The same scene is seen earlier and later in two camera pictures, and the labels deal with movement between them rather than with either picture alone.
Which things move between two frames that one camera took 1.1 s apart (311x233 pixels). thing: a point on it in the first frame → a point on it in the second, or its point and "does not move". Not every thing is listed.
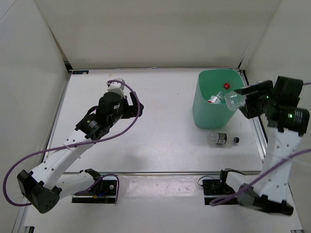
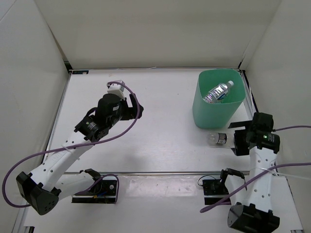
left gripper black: x=131 y=110 does not move
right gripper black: x=249 y=109 → x=241 y=149
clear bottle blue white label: x=234 y=99 → x=216 y=93
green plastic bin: x=210 y=82 does not move
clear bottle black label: x=221 y=140 does not move
